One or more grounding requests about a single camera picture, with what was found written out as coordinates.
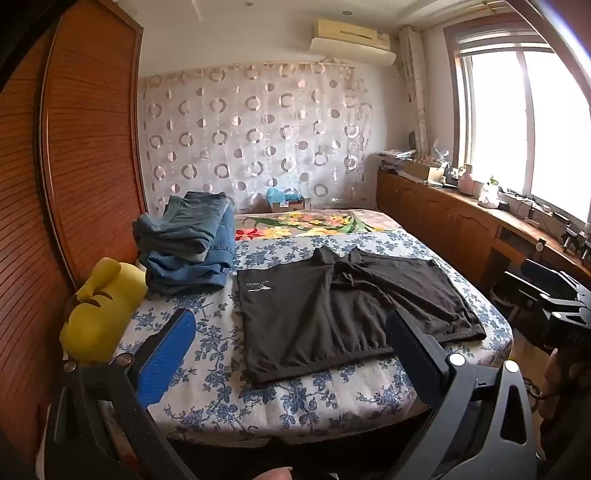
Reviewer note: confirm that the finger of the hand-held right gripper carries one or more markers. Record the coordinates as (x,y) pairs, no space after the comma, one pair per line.
(526,288)
(549,272)

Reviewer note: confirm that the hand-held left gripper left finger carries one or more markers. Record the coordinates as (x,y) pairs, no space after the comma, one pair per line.
(166,355)

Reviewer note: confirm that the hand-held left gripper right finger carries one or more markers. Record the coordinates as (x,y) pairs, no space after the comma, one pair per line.
(411,350)

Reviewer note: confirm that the black pants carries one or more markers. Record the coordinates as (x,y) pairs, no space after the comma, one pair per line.
(323,314)

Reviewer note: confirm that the person's right hand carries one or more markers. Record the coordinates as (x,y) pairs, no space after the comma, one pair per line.
(568,383)

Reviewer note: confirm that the person's left hand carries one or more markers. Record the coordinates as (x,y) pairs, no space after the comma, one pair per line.
(274,474)

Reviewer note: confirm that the trash bin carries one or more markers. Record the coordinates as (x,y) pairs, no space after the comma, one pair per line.
(504,302)

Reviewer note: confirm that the black device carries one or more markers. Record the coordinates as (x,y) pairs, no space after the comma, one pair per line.
(575,240)

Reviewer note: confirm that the blue floral bed sheet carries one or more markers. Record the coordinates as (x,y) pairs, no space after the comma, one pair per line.
(221,369)

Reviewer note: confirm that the white power strip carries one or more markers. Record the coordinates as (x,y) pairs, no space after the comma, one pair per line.
(526,207)

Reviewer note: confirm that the yellow plush toy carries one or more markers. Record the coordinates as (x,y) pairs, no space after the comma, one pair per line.
(101,309)

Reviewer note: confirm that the blue denim folded jeans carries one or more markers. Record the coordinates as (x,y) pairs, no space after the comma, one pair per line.
(184,277)

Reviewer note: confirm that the white cup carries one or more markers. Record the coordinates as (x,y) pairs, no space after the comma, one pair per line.
(478,188)

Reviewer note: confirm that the wooden window cabinet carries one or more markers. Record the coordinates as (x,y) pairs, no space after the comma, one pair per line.
(438,217)

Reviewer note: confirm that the pink bottle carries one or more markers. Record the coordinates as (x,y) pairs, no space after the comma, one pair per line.
(465,180)

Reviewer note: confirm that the grey-blue folded jeans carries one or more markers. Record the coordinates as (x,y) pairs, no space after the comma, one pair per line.
(184,226)

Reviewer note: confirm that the open plain cardboard box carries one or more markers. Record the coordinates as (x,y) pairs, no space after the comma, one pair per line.
(425,173)

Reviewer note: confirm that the window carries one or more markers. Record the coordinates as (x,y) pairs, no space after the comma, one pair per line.
(521,120)

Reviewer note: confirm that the white ornament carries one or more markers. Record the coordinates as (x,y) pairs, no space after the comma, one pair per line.
(438,151)

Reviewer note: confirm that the colourful flower print blanket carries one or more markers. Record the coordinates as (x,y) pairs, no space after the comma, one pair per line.
(300,224)

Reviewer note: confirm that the stack of papers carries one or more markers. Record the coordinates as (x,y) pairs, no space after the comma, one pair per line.
(395,159)

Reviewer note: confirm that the dark oval object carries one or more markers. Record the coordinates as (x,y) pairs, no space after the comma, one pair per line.
(412,140)

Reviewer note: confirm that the cardboard box with print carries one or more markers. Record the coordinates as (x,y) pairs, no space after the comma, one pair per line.
(288,205)

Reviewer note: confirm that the blue plastic bag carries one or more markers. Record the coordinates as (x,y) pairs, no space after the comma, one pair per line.
(279,194)

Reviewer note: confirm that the bundled patterned window curtain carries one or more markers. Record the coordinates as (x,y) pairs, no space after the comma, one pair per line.
(418,92)

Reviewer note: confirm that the wooden slatted wardrobe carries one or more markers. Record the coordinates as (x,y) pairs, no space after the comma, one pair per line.
(92,138)

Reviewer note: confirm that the wall air conditioner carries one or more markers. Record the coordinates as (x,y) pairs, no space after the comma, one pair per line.
(351,44)

